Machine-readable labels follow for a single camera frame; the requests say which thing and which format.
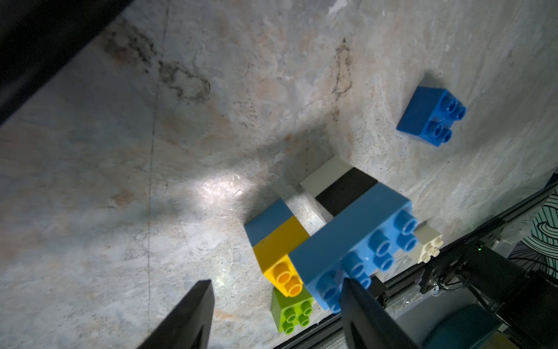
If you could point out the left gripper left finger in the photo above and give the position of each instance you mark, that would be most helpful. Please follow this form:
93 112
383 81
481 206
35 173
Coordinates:
189 324

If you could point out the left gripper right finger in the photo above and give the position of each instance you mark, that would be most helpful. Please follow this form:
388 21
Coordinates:
365 323

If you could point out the light blue long brick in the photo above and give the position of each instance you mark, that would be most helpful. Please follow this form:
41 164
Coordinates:
359 241

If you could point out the yellow square brick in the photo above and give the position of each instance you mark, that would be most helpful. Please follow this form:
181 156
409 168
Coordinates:
272 254

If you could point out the black square brick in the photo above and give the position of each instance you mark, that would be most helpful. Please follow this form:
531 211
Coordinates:
344 191

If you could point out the light blue square brick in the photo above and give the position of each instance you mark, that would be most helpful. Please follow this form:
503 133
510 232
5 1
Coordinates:
267 221

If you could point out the white square brick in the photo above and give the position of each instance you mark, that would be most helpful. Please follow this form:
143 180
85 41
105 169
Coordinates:
325 176

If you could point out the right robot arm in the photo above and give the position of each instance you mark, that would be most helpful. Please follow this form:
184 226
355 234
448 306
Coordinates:
525 300

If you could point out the lime green square brick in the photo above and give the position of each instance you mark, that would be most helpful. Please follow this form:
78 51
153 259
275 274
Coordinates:
288 313

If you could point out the cream square brick lower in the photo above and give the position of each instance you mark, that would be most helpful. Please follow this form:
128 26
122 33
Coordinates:
430 242

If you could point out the dark blue square brick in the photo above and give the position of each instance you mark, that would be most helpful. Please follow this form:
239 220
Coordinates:
430 115

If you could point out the black grey chessboard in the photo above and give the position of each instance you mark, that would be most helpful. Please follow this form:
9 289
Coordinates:
39 37

